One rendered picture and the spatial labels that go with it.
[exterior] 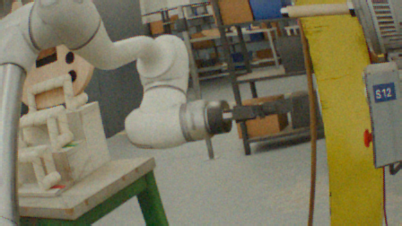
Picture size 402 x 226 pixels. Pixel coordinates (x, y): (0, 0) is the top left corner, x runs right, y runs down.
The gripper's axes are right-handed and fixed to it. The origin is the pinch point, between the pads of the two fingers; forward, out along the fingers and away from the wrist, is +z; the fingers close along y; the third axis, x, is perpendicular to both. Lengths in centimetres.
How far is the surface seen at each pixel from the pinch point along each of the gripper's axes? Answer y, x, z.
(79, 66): -3, 20, -57
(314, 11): 10.1, 20.9, 13.4
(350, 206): -90, -44, 4
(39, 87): 1, 17, -72
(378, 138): 39.0, -10.2, 27.7
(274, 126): -477, -8, -126
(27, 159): 30, -4, -62
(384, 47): 13.2, 9.8, 32.7
